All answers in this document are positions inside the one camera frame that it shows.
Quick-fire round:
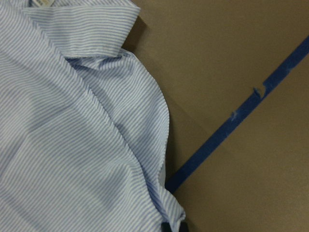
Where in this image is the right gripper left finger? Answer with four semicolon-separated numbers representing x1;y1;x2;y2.
161;222;172;232

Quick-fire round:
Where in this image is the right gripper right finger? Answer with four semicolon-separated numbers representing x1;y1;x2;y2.
180;220;189;232

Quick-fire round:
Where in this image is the blue striped button shirt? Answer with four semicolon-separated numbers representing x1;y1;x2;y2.
0;0;185;232

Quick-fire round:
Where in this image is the brown paper table cover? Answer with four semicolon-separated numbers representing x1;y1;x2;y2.
124;0;309;232

